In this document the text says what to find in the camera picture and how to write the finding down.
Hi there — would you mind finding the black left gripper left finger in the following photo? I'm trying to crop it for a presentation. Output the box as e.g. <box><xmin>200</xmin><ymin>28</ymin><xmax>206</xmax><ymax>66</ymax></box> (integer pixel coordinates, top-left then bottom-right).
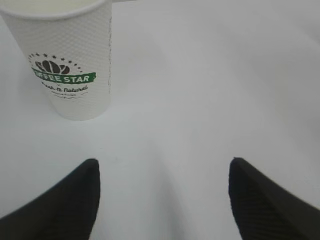
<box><xmin>0</xmin><ymin>158</ymin><xmax>100</xmax><ymax>240</ymax></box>

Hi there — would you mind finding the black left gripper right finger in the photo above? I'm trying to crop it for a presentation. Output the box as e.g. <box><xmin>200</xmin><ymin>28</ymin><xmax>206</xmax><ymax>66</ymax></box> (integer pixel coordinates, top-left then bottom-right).
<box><xmin>228</xmin><ymin>157</ymin><xmax>320</xmax><ymax>240</ymax></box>

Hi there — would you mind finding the white Coffee Star paper cup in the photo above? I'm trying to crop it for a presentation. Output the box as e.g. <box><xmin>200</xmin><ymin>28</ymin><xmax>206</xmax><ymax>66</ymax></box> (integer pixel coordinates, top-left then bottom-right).
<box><xmin>0</xmin><ymin>0</ymin><xmax>112</xmax><ymax>121</ymax></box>

